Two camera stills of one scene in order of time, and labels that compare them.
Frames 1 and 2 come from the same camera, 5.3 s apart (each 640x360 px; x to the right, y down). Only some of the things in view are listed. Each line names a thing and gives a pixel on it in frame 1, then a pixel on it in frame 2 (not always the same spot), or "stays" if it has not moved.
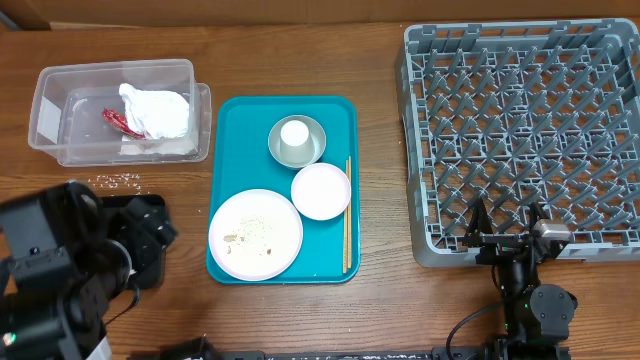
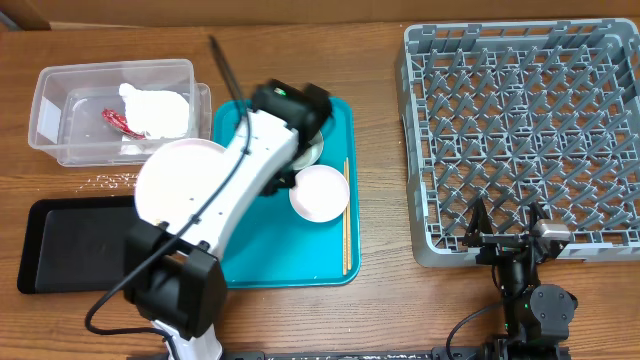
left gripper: [146, 227] -> [288, 180]
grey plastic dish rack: [517, 113] stays
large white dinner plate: [255, 234] -> [176, 179]
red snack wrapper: [119, 122] stays
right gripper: [478, 233] stays
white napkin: [159, 114] stays
